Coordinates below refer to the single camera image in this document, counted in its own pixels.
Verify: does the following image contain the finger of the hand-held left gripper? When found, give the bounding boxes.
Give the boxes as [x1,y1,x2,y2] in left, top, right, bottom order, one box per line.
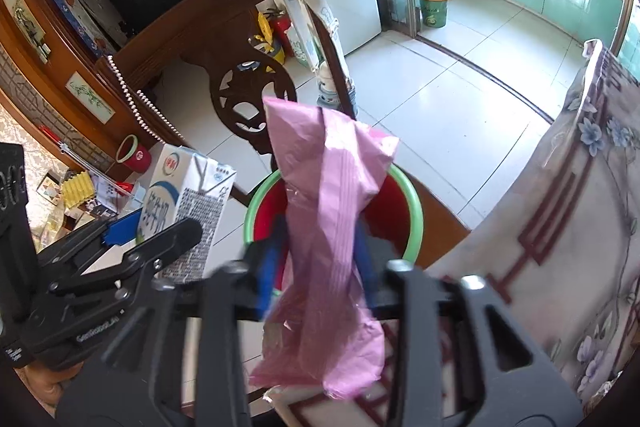
[36,208,144,274]
[49,217,203,299]

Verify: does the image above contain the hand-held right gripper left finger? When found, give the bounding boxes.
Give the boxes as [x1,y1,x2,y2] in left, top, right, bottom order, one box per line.
[55,214,291,427]

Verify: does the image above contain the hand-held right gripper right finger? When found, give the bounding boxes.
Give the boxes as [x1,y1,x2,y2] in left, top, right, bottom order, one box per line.
[355,223,584,427]

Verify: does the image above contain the white blue milk carton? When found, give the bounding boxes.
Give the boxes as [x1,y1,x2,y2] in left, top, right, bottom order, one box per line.
[136,143,237,283]

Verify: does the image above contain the red basin green rim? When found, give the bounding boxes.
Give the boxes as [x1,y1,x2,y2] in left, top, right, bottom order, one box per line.
[243,163,425,295]

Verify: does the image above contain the pink plastic bag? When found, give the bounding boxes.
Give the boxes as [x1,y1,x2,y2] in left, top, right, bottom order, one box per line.
[248,96,401,400]

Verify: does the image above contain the green trash bin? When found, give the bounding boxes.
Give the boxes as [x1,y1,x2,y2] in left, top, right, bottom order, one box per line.
[412,0,454,32]

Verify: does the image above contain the yellow ribbed pack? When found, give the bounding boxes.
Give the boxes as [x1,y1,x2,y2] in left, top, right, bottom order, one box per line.
[59,170,97,208]

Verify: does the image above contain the red cup green rim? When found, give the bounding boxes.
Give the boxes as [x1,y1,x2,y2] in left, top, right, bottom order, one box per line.
[115,134,153,170]

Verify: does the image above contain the framed bamboo painting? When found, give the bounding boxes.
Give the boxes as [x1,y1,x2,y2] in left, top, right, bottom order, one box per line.
[66,71,115,124]

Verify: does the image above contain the dark carved wooden chair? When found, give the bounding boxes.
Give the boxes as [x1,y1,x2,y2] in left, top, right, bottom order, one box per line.
[95,0,473,270]

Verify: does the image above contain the floral tablecloth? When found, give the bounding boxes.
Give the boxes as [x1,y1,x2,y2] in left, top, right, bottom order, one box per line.
[270,38,640,427]

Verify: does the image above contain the framed flower painting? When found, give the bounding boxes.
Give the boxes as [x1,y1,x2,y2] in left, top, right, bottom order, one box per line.
[1,0,52,64]

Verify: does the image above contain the red fire extinguisher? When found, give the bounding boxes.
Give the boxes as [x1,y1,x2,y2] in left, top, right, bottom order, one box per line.
[270,8,297,58]

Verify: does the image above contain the white printed bag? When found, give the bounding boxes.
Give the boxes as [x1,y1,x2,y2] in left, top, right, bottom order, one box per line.
[280,0,326,70]

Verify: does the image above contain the white bead string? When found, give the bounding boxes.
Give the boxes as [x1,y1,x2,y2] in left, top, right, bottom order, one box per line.
[106,55,174,144]

